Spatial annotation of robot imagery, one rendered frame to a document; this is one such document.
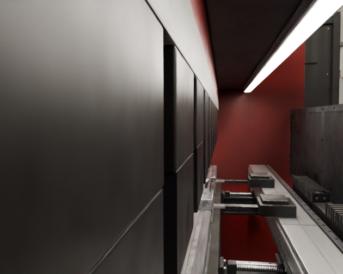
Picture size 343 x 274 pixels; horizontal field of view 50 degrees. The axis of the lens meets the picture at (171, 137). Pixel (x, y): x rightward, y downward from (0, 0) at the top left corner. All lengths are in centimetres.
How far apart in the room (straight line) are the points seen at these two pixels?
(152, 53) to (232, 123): 239
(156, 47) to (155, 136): 4
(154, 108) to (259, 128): 239
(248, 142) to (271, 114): 24
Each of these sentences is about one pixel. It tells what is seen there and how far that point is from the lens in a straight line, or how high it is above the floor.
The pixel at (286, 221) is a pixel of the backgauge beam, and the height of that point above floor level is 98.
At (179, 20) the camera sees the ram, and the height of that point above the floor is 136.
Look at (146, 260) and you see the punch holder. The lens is 16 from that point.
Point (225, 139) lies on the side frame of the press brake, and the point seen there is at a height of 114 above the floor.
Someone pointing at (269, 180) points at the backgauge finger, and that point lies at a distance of 167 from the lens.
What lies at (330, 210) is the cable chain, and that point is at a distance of 116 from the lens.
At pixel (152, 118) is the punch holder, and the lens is 16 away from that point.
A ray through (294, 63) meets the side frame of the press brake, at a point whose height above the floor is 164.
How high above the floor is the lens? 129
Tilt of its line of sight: 3 degrees down
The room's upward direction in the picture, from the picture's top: straight up
